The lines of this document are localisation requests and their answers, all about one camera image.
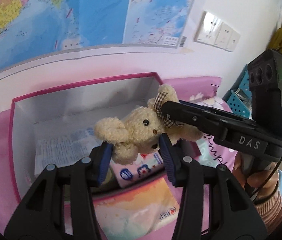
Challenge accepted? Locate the pastel tissue pack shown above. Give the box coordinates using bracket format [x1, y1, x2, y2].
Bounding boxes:
[92, 177, 181, 237]

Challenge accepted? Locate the colourful wall map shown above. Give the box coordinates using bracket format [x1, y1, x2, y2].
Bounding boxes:
[0, 0, 199, 85]

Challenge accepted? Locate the beige teddy bear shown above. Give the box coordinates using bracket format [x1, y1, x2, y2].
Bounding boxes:
[94, 84, 204, 165]

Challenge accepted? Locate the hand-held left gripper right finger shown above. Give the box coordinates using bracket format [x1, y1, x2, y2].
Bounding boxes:
[158, 133, 268, 240]

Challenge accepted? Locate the clear white-blue wipes packet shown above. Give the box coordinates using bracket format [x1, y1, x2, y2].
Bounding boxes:
[35, 127, 104, 173]

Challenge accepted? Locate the person's right hand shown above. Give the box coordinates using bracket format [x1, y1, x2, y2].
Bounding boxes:
[232, 152, 281, 200]

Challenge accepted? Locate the black cable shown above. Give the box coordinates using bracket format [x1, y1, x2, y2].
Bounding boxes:
[250, 119, 282, 202]

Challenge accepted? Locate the pink printed packet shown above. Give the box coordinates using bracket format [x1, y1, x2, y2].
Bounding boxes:
[110, 151, 166, 189]

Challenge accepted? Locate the white wall socket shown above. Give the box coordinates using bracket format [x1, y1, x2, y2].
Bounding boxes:
[194, 10, 223, 45]
[215, 22, 234, 48]
[227, 31, 241, 52]

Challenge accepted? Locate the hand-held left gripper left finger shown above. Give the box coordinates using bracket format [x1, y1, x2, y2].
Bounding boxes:
[4, 142, 113, 240]

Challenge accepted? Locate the person's right forearm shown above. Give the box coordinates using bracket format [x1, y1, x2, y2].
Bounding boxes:
[252, 180, 282, 233]

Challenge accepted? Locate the blue plastic rack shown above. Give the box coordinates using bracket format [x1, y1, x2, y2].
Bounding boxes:
[222, 64, 253, 120]

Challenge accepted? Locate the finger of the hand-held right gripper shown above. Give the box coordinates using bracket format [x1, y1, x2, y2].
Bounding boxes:
[161, 100, 228, 142]
[178, 100, 258, 128]

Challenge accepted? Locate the pink cardboard box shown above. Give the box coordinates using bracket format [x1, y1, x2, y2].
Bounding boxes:
[8, 72, 201, 205]

